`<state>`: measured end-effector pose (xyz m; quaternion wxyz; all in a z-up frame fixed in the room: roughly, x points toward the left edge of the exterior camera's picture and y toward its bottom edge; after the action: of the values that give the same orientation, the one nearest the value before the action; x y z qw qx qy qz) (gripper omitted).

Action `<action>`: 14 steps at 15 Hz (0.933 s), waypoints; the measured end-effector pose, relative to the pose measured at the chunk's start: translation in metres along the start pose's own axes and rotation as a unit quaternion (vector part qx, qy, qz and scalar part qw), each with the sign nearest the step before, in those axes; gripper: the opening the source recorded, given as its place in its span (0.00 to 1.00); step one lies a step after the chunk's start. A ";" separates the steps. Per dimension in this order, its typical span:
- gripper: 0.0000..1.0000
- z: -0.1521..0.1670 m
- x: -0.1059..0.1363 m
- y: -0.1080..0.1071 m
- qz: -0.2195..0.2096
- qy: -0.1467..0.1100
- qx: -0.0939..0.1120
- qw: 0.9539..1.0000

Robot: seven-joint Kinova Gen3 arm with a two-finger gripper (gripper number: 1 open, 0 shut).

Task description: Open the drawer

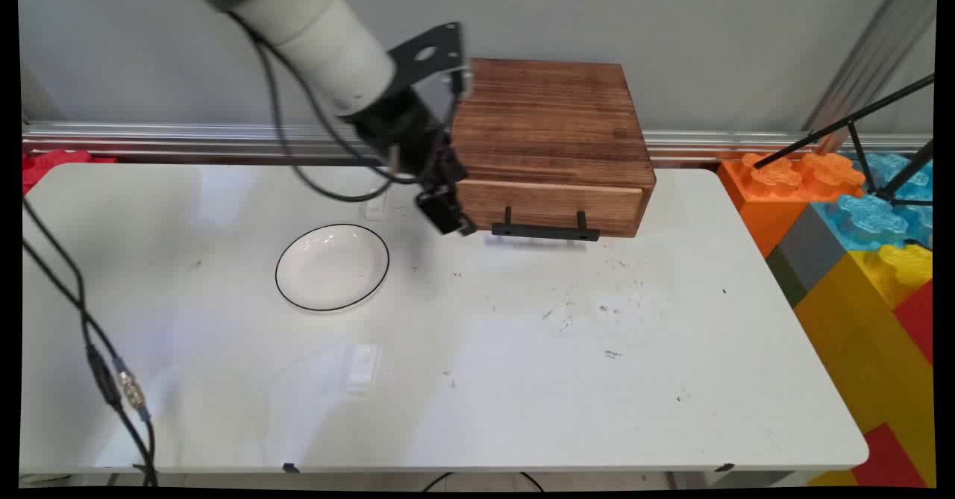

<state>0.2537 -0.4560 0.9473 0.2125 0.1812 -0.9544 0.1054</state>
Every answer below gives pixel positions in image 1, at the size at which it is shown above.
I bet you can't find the red giant building block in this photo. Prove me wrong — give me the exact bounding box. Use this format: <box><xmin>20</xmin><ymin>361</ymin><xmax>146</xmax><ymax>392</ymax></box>
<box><xmin>851</xmin><ymin>423</ymin><xmax>930</xmax><ymax>489</ymax></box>
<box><xmin>22</xmin><ymin>149</ymin><xmax>117</xmax><ymax>195</ymax></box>
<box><xmin>893</xmin><ymin>280</ymin><xmax>935</xmax><ymax>366</ymax></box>

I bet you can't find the black wrist camera mount plate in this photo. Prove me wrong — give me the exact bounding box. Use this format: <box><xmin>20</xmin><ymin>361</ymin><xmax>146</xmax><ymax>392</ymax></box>
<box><xmin>386</xmin><ymin>23</ymin><xmax>472</xmax><ymax>98</ymax></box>

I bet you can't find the black drawer handle bar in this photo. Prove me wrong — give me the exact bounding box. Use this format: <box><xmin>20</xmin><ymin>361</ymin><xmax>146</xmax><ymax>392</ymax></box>
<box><xmin>491</xmin><ymin>207</ymin><xmax>601</xmax><ymax>243</ymax></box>

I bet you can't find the black cable with silver connector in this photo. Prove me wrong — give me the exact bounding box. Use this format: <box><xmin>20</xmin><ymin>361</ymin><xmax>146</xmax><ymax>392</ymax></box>
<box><xmin>22</xmin><ymin>239</ymin><xmax>156</xmax><ymax>448</ymax></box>

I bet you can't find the white plate with black rim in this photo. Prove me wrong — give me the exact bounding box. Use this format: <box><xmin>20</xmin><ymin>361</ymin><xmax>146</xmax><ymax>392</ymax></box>
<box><xmin>275</xmin><ymin>223</ymin><xmax>391</xmax><ymax>313</ymax></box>

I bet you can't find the yellow giant building block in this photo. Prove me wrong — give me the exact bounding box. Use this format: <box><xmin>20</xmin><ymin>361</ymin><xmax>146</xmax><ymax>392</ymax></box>
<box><xmin>792</xmin><ymin>244</ymin><xmax>935</xmax><ymax>486</ymax></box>

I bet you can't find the black tripod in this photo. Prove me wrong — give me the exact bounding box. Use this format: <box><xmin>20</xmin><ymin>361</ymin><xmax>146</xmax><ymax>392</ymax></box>
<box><xmin>754</xmin><ymin>74</ymin><xmax>936</xmax><ymax>209</ymax></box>

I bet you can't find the blue translucent giant building block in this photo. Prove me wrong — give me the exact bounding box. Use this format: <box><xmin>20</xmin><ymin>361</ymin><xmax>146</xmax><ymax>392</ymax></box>
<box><xmin>812</xmin><ymin>152</ymin><xmax>935</xmax><ymax>252</ymax></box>

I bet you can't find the black cable under table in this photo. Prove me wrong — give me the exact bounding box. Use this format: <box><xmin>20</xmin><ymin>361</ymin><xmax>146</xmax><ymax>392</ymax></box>
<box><xmin>422</xmin><ymin>471</ymin><xmax>545</xmax><ymax>493</ymax></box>

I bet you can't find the orange giant building block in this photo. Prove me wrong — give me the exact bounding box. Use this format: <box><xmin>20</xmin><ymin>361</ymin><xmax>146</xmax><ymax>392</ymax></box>
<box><xmin>718</xmin><ymin>152</ymin><xmax>868</xmax><ymax>258</ymax></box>

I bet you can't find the aluminium rail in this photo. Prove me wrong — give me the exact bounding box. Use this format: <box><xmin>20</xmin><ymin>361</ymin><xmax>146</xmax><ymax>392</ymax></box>
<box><xmin>22</xmin><ymin>121</ymin><xmax>933</xmax><ymax>166</ymax></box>

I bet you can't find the wooden cabinet door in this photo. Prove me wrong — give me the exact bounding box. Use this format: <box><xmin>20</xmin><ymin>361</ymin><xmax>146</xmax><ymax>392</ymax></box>
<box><xmin>455</xmin><ymin>179</ymin><xmax>645</xmax><ymax>236</ymax></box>

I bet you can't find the aluminium frame post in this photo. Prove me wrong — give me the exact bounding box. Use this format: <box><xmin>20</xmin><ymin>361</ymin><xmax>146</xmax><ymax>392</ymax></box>
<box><xmin>802</xmin><ymin>0</ymin><xmax>938</xmax><ymax>154</ymax></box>

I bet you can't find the dark wooden drawer box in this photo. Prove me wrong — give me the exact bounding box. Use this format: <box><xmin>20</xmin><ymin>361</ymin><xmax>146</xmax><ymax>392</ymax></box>
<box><xmin>450</xmin><ymin>57</ymin><xmax>657</xmax><ymax>239</ymax></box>

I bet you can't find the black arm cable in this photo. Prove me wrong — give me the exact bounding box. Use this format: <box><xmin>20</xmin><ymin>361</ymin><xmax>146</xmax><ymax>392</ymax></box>
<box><xmin>170</xmin><ymin>0</ymin><xmax>419</xmax><ymax>204</ymax></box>

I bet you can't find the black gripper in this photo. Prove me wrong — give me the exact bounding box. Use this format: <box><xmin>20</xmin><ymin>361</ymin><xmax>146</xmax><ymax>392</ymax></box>
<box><xmin>345</xmin><ymin>87</ymin><xmax>478</xmax><ymax>237</ymax></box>

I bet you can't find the grey giant building block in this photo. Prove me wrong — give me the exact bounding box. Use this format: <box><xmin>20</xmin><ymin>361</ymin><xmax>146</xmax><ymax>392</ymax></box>
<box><xmin>766</xmin><ymin>204</ymin><xmax>848</xmax><ymax>308</ymax></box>

